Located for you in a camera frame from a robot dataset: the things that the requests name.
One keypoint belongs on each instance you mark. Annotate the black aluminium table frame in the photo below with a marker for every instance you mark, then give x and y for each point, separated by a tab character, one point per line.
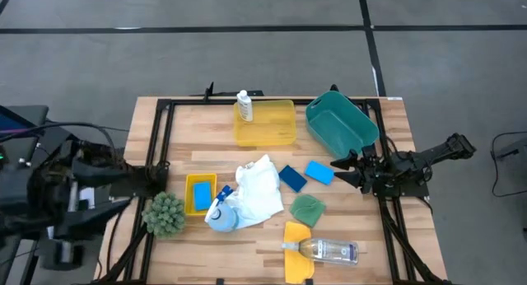
197	101

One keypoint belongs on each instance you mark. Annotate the clear pump bottle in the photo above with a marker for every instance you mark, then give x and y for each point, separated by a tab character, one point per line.
329	251

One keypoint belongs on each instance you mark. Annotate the white lotion bottle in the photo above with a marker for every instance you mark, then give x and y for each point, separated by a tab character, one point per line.
245	106

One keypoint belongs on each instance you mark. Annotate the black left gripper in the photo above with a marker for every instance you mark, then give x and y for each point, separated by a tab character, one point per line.
41	186

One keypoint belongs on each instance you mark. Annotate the blue-trigger spray bottle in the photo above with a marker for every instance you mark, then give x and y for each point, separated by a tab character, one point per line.
222	217

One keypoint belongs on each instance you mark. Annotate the yellow translucent tray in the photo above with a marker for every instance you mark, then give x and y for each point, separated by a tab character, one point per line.
276	124

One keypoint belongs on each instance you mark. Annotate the dark floor stand base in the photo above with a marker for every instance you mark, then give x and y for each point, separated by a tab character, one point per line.
516	150

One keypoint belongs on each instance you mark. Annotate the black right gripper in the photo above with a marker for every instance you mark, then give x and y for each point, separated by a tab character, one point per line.
370	169

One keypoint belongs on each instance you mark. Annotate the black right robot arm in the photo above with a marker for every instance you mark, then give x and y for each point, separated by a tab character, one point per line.
432	153

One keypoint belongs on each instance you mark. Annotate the white cloth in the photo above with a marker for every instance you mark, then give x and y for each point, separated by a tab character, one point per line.
259	190

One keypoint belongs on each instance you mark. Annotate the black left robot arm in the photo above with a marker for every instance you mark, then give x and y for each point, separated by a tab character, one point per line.
140	182

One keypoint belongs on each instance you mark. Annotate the teal plastic bin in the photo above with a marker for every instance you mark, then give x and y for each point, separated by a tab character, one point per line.
337	128

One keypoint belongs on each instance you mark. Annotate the dark blue sponge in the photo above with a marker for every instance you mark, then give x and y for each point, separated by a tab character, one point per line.
292	178

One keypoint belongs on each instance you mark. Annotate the green cloth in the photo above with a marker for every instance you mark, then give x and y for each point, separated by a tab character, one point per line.
308	211

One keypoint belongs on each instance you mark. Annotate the green artificial plant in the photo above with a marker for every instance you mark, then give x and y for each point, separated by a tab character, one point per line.
164	215

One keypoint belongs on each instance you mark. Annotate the yellow slotted basket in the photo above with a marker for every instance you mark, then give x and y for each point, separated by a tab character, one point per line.
188	194

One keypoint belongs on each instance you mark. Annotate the dark side desk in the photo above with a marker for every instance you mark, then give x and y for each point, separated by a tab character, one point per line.
24	112

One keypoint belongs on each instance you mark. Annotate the yellow cloth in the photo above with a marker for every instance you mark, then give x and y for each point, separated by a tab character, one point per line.
296	272

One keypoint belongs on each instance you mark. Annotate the black frame bracket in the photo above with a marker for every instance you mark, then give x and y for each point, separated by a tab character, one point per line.
210	91

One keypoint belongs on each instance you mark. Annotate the light blue sponge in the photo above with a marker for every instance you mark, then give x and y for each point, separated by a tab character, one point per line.
202	196
319	172

